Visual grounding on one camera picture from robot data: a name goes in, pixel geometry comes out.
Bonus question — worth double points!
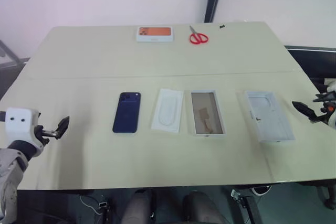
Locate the orange-print white phone box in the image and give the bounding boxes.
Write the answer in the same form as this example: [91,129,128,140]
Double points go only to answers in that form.
[135,26,175,43]

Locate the white phone box lid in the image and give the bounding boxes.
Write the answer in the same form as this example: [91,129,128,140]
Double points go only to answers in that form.
[244,90,297,146]

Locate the black table leg frame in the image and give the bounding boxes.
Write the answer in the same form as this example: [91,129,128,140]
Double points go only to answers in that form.
[230,188,261,224]

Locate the dark blue smartphone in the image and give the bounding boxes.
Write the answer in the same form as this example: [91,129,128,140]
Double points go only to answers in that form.
[112,92,142,134]

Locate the grey metal frame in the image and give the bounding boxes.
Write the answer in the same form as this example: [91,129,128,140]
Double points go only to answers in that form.
[0,39,30,65]

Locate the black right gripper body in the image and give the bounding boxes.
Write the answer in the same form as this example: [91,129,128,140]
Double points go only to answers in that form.
[310,99,336,123]

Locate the white moulded insert tray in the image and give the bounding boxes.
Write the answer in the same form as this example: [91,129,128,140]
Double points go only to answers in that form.
[151,88,184,133]

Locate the red-handled scissors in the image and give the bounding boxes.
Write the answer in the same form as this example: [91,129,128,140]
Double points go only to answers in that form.
[189,25,209,45]

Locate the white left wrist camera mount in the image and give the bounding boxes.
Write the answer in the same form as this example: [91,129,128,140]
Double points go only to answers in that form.
[5,106,45,149]

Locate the white rounded object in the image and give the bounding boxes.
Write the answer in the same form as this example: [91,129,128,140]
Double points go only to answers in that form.
[251,185,272,196]

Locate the thin white cable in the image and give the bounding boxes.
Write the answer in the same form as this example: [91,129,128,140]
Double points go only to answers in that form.
[79,194,102,216]

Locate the dark rounded shape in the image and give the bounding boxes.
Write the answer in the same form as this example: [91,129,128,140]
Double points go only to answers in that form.
[121,189,156,224]
[182,190,224,224]

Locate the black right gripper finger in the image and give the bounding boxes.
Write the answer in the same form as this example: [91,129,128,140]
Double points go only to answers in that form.
[313,93,332,103]
[291,100,316,117]

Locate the black caster leg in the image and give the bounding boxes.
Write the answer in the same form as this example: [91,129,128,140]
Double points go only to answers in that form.
[316,184,332,210]

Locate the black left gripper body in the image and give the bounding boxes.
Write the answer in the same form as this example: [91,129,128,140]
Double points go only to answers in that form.
[33,125,58,145]

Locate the black furniture beside table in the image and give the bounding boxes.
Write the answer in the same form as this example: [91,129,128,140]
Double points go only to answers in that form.
[284,45,336,94]

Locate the small black floor stand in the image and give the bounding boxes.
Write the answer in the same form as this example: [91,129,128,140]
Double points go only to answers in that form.
[98,201,111,224]

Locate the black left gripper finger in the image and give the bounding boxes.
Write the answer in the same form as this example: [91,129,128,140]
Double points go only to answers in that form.
[53,127,67,141]
[55,115,71,132]

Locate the white phone box base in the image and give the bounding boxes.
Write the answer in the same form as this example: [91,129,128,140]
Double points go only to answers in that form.
[190,89,227,140]

